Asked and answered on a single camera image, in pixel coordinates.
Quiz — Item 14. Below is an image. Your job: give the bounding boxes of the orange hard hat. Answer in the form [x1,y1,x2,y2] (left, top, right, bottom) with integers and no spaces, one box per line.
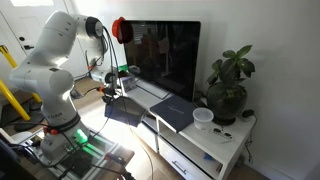
[111,16,127,45]

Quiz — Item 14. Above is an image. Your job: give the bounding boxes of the white door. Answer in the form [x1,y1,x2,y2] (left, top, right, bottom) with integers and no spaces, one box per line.
[0,0,79,83]

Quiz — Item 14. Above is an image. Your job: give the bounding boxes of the small blue object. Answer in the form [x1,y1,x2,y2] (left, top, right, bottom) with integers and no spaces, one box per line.
[202,152,215,162]

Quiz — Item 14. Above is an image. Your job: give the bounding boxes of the red black tool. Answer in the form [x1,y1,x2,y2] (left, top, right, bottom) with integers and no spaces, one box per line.
[104,151,128,165]

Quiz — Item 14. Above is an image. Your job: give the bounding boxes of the black flat screen TV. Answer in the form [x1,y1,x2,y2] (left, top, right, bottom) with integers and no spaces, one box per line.
[119,20,202,103]

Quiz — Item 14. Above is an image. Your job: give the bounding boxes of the green leafy plant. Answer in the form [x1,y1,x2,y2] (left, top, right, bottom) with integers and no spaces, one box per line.
[205,44,257,88]

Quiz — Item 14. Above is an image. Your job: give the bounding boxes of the grey box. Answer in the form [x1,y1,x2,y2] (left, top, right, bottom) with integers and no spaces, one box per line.
[103,96,148,129]

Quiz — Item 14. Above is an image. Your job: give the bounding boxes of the navy Universal Thread box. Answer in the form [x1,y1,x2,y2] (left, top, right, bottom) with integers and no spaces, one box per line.
[149,94,198,134]

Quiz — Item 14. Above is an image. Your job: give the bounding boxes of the clear plastic cup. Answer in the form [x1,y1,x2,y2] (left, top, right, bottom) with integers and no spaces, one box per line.
[192,106,215,131]

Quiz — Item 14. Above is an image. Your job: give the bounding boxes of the white TV stand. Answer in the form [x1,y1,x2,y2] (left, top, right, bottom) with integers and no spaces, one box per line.
[117,77,258,180]

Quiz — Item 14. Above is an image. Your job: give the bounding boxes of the large black case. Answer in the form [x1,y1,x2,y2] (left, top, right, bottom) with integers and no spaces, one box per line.
[0,137,38,180]

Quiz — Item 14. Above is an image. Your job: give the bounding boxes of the flat white TV base plate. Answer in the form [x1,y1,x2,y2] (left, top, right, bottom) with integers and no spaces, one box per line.
[135,79,172,101]

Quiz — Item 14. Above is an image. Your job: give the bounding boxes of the black power adapter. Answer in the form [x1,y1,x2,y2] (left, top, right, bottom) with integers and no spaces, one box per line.
[241,108,256,119]

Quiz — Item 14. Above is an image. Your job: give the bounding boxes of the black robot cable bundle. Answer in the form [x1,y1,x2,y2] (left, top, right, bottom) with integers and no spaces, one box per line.
[68,25,155,180]

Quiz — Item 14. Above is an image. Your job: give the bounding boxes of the black sunglasses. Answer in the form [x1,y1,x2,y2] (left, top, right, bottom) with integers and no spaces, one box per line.
[212,127,234,140]

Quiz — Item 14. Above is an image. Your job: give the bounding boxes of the yellow railing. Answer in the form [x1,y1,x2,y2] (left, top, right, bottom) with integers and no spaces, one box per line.
[0,44,43,122]

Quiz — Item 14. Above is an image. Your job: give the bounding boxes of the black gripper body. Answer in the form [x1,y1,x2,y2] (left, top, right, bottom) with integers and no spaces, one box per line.
[101,84,119,105]

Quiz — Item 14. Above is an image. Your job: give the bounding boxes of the dark round plant pot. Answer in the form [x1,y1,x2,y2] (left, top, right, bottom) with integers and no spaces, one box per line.
[205,82,249,127]

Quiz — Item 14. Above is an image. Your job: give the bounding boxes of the black power cord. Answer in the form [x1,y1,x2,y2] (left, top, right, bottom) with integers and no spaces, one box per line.
[244,114,258,165]

